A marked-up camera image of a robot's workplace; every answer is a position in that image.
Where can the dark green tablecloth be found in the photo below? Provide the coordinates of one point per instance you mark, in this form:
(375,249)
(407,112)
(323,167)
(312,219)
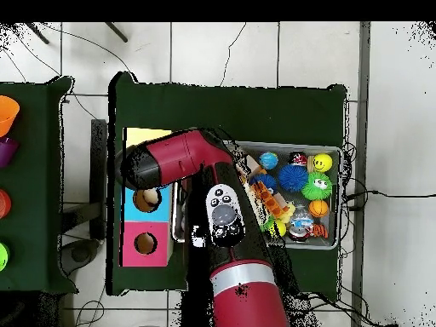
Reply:
(221,112)
(34,221)

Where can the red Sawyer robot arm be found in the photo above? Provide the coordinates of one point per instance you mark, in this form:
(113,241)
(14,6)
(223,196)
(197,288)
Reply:
(184,160)

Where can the purple plastic cup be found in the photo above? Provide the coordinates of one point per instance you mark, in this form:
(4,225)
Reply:
(6,151)

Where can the wooden box with three holes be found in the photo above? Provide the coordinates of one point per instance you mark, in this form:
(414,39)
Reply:
(143,252)

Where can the green spiky ball with eyes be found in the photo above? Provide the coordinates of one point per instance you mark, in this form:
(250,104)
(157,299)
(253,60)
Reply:
(315,190)

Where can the shallow mesh bin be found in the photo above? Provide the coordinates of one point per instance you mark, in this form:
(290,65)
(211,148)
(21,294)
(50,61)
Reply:
(316,242)

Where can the blue spiky ball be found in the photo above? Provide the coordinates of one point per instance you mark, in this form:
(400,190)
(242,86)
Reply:
(293,177)

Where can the black upright bar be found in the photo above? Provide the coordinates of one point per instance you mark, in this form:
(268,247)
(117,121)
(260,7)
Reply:
(98,177)

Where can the orange toy brick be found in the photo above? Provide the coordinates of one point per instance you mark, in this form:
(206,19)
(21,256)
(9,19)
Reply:
(272,202)

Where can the blue-label plastic bottle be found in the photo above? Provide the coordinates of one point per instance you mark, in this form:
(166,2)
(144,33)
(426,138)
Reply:
(301,224)

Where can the black tripod leg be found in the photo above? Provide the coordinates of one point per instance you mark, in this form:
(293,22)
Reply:
(37,33)
(116,32)

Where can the orange plastic bowl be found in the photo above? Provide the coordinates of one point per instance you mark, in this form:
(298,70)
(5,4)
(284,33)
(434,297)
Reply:
(6,114)

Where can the yellow smiley ball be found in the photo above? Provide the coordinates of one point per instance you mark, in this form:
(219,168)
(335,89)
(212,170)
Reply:
(322,162)

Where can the small orange basketball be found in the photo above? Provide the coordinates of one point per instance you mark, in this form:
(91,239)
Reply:
(318,208)

